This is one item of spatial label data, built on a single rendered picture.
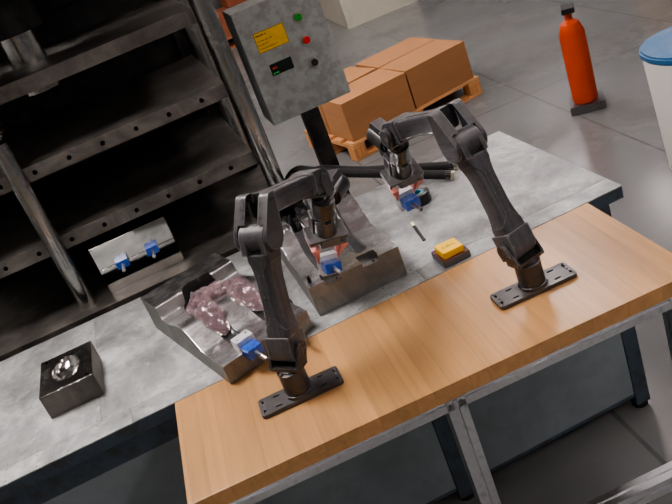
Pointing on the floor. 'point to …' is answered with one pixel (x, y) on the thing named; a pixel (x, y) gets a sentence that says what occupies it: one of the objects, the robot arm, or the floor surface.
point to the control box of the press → (290, 63)
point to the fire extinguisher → (578, 65)
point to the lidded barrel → (660, 81)
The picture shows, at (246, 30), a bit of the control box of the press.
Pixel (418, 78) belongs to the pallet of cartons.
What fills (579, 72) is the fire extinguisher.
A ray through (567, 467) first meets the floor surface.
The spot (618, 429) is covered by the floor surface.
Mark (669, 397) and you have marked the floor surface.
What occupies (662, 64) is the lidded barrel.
